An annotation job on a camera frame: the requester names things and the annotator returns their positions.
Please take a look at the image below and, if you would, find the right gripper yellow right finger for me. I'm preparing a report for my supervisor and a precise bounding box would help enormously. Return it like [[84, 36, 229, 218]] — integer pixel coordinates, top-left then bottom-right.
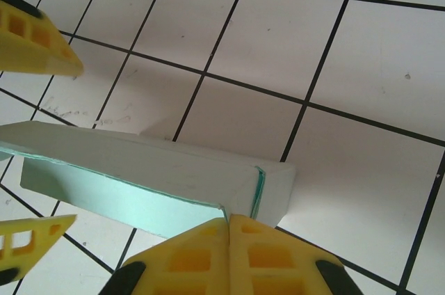
[[229, 214, 362, 295]]

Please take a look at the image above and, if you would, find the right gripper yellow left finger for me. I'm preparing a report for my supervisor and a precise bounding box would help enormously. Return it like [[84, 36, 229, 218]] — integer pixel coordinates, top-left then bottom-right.
[[99, 216, 231, 295]]

